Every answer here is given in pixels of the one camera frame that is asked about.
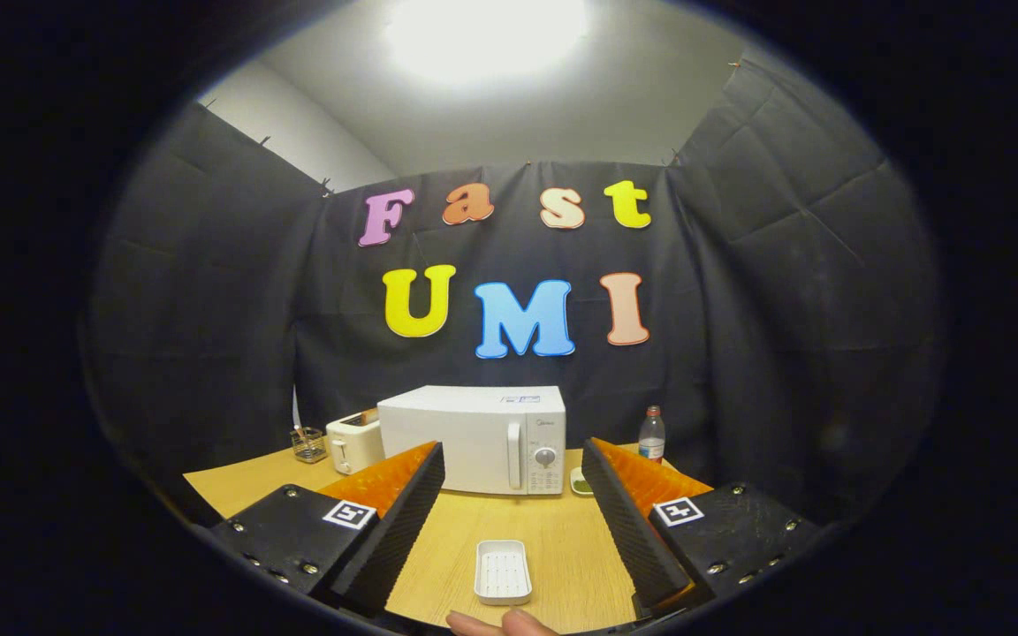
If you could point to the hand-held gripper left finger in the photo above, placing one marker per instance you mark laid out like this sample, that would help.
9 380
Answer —
398 534

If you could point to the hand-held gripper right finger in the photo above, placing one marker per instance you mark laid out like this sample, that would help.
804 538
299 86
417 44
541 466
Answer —
628 530

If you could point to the white toaster oven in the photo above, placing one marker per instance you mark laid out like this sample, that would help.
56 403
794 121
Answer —
456 437

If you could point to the white bread toaster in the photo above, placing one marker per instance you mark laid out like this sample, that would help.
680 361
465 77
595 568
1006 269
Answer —
354 446

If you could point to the white divided dish of beans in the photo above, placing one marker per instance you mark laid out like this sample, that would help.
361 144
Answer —
581 482

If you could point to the clear plastic water bottle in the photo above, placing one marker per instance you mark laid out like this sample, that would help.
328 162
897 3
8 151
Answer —
651 437

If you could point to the small white ribbed tray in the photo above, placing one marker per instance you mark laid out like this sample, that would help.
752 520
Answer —
503 572

